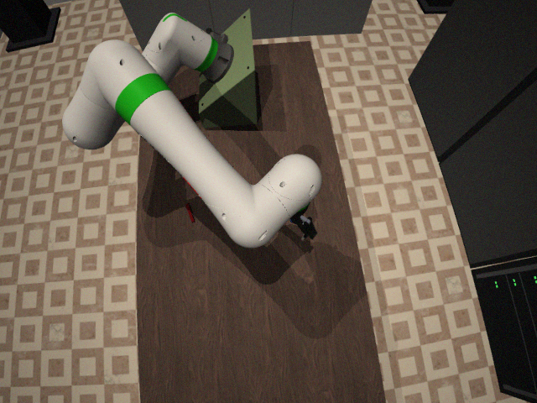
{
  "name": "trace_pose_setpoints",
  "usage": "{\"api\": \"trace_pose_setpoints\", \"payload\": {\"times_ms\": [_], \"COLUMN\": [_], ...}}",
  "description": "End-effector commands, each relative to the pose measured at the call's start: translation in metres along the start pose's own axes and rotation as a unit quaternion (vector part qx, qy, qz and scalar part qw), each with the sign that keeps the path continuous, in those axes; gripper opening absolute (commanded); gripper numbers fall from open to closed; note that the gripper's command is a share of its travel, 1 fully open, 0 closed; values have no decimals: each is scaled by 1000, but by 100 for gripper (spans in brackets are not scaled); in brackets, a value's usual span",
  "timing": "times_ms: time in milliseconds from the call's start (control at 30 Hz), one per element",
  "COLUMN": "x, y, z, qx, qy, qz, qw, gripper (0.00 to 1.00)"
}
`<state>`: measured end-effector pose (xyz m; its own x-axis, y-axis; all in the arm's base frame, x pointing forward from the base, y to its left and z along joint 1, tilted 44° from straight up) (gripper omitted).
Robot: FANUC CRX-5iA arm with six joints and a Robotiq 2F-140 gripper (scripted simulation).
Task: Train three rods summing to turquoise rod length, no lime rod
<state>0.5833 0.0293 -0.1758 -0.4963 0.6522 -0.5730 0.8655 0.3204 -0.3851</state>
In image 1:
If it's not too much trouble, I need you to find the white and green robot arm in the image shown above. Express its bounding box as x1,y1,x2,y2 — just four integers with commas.
62,13,322,248

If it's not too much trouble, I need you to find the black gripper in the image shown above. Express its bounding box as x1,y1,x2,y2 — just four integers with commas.
290,215,317,240

